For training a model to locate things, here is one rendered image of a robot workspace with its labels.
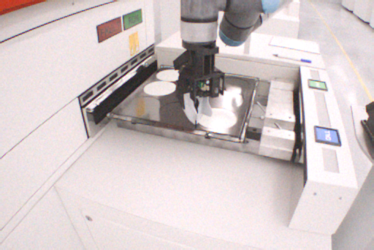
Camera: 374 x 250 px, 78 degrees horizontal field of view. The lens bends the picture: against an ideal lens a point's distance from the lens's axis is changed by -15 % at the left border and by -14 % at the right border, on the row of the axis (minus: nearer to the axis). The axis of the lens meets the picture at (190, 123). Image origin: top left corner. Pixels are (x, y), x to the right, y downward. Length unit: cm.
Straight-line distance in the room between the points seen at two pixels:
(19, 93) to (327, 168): 59
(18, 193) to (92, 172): 19
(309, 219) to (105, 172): 47
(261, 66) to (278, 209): 53
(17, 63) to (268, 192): 58
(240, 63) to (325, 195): 60
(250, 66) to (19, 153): 75
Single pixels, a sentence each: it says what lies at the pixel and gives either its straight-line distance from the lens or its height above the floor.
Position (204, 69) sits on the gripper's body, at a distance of 56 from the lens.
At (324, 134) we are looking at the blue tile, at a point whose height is 96.
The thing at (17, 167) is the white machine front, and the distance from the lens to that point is 60.
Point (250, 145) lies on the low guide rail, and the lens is 70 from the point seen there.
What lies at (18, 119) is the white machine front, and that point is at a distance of 57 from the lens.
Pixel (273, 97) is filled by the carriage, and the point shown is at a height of 88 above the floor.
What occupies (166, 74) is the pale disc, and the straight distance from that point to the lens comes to 95.
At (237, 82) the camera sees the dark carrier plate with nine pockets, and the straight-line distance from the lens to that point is 90.
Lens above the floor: 127
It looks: 33 degrees down
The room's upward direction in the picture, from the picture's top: straight up
